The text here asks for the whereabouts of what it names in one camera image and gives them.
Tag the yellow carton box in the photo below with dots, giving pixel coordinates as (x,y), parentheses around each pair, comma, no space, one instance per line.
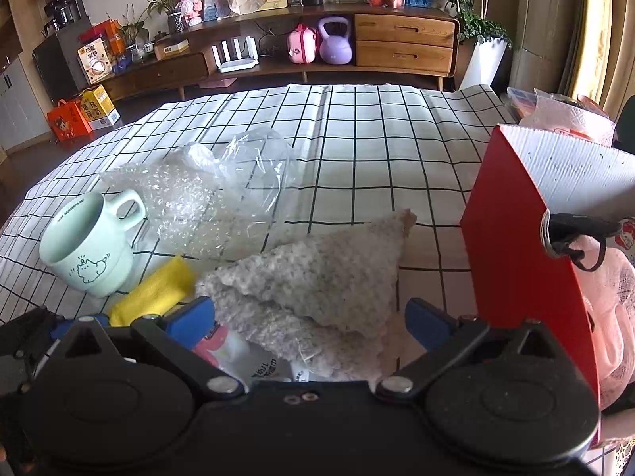
(98,108)

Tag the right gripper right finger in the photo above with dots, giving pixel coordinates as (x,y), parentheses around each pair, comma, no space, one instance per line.
(447,341)

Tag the black fabric pouch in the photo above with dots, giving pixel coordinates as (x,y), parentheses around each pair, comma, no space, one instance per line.
(558,231)

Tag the yellow sponge cloth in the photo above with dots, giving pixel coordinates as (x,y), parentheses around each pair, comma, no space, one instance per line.
(157,294)

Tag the black mini fridge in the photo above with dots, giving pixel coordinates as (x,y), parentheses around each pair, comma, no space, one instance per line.
(58,63)

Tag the pink toy backpack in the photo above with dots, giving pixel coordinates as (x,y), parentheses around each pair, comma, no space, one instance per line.
(302,45)

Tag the purple kettlebell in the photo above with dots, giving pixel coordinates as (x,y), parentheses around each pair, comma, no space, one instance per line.
(335,49)

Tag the christmas print fabric bag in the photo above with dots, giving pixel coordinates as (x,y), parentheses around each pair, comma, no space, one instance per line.
(624,240)

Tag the orange gift bag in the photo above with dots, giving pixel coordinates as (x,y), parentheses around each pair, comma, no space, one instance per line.
(67,121)

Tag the red cardboard box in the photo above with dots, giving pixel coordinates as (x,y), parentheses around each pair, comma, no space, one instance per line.
(524,172)

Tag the cartoon print snack box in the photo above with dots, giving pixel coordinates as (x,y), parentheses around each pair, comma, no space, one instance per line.
(95,61)

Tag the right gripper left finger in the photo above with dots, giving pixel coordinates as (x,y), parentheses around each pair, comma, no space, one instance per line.
(171,339)

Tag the white fluffy knit cloth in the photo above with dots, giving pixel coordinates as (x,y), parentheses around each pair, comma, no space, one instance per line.
(325,301)

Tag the clear bubble wrap bag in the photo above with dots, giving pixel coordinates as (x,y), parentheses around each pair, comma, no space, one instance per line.
(199,202)

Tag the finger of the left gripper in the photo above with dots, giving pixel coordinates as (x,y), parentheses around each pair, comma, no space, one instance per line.
(63,326)

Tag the white black checked tablecloth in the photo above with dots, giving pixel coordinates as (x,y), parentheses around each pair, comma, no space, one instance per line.
(362,151)

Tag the coffee machine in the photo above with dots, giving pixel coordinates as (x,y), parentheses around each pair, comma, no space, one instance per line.
(61,13)

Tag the green potted tree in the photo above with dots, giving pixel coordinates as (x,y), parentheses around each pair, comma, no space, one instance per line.
(475,26)

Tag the white tall planter pot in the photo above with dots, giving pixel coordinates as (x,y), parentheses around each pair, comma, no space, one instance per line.
(483,64)

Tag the wooden tv cabinet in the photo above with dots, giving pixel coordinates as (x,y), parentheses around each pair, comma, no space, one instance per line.
(415,41)

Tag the white wifi router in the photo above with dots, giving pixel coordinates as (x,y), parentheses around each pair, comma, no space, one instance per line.
(231,56)

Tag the mint green ceramic mug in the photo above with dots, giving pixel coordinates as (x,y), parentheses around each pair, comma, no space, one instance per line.
(86,245)

